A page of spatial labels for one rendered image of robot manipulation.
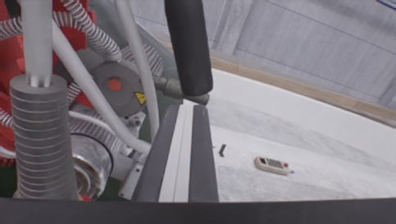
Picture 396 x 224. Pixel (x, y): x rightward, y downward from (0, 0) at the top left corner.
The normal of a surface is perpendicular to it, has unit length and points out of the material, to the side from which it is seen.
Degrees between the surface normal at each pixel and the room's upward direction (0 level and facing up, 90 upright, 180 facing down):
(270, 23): 90
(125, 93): 90
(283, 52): 90
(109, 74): 90
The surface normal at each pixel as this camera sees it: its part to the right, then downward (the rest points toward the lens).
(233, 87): -0.04, 0.47
